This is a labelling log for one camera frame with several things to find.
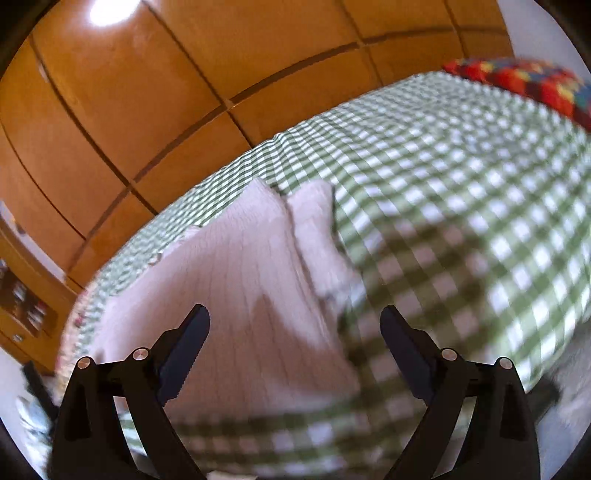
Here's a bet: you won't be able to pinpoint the orange wooden wardrobe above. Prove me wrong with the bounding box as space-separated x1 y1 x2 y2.
0 0 515 296

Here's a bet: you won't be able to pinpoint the multicoloured plaid pillow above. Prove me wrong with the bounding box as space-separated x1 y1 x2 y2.
442 56 591 125

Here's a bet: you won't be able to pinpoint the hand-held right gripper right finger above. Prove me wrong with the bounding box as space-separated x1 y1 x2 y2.
379 305 541 480

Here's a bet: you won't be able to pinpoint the green checkered bed sheet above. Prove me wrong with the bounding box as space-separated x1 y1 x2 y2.
58 71 591 476

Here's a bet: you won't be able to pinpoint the wooden shelf with items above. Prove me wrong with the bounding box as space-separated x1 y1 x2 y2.
0 217 77 374

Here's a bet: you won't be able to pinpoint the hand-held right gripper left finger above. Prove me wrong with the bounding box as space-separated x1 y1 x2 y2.
52 304 211 480

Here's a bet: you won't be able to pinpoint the pink ribbed knit pants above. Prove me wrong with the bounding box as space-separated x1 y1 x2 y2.
51 178 365 416

